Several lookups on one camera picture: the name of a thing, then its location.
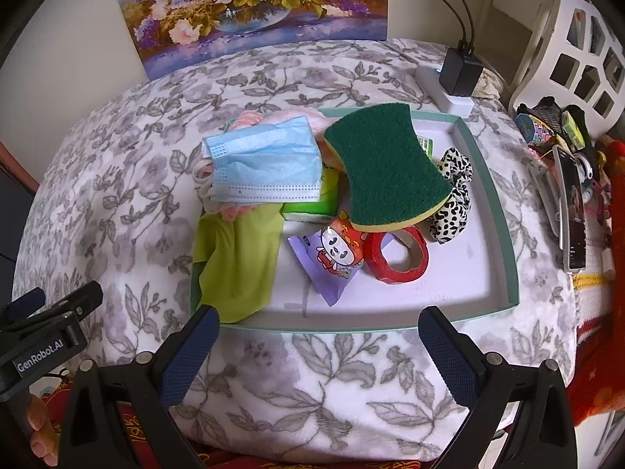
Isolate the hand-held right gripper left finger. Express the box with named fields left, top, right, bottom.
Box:
left=59, top=304, right=221, bottom=469

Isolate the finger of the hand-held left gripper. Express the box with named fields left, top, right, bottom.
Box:
left=56, top=281, right=104, bottom=320
left=0, top=288, right=47, bottom=326

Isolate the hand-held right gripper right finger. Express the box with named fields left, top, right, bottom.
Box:
left=418, top=305, right=579, bottom=469

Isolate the white tray with teal rim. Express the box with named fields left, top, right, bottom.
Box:
left=188, top=106, right=520, bottom=337

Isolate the light green cloth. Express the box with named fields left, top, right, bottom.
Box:
left=192, top=202, right=284, bottom=324

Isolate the red tape roll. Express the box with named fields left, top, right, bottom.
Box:
left=364, top=225, right=430, bottom=284

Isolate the purple cartoon snack packet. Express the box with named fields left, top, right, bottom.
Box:
left=287, top=210, right=372, bottom=308

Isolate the leopard print scrunchie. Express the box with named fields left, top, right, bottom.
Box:
left=430, top=147, right=473, bottom=245

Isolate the pink fuzzy hair tie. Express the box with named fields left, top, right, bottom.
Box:
left=215, top=202, right=255, bottom=220

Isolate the large green tissue pack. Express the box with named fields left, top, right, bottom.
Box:
left=280, top=166, right=340, bottom=223

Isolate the yellow green scouring sponge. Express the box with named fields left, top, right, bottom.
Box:
left=323, top=102, right=452, bottom=232

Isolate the blue face mask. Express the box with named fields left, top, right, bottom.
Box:
left=193, top=116, right=323, bottom=206

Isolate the cream pink lace scrunchie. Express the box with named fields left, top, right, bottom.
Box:
left=225, top=110, right=274, bottom=132

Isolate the person's left hand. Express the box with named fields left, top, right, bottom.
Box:
left=24, top=391, right=62, bottom=467

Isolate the dark cabinet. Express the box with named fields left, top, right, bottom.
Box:
left=0, top=156, right=35, bottom=304

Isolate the grey floral blanket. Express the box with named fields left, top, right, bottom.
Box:
left=17, top=36, right=579, bottom=465

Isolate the orange board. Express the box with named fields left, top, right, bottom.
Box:
left=0, top=141, right=40, bottom=196

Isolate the red knitted cloth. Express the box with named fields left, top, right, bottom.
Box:
left=566, top=137, right=625, bottom=426

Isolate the smartphone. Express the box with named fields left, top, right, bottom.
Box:
left=552, top=145, right=587, bottom=272

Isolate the white power strip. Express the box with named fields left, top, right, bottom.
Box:
left=415, top=63, right=473, bottom=118

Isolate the yellow green small packet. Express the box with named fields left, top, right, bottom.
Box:
left=561, top=110, right=587, bottom=150

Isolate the black sock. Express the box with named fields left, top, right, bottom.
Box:
left=515, top=98, right=599, bottom=167

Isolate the black charger adapter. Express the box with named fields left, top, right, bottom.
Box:
left=438, top=48, right=482, bottom=98

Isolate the white lattice chair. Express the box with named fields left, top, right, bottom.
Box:
left=508, top=0, right=625, bottom=123

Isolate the floral wall painting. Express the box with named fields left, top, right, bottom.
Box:
left=111, top=0, right=389, bottom=80

